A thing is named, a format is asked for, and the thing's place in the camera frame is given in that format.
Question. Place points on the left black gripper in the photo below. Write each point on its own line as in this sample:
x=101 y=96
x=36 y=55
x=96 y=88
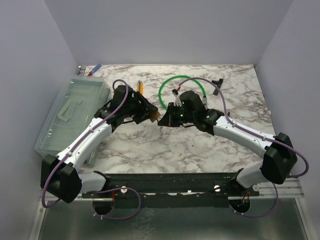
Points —
x=145 y=107

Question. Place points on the brass padlock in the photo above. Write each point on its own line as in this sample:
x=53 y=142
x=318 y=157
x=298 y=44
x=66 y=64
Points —
x=153 y=116

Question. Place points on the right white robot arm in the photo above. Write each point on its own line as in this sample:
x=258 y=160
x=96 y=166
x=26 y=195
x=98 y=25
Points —
x=276 y=152

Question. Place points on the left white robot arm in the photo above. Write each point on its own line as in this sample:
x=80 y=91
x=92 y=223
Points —
x=60 y=174

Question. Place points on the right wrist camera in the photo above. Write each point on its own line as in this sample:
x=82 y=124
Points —
x=177 y=101

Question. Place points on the aluminium extrusion rail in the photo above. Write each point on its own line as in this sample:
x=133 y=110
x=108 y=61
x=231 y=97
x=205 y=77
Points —
x=291 y=188

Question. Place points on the clear plastic storage box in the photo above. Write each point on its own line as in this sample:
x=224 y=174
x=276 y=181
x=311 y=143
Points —
x=71 y=113

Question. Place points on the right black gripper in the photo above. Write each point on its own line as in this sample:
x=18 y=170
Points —
x=168 y=119

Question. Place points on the black T-shaped tool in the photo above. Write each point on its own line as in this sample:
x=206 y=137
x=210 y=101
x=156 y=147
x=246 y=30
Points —
x=218 y=83

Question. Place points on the yellow utility knife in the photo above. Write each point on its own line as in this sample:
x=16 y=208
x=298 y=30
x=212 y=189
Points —
x=140 y=87

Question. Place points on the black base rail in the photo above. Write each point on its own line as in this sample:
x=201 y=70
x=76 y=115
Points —
x=172 y=190

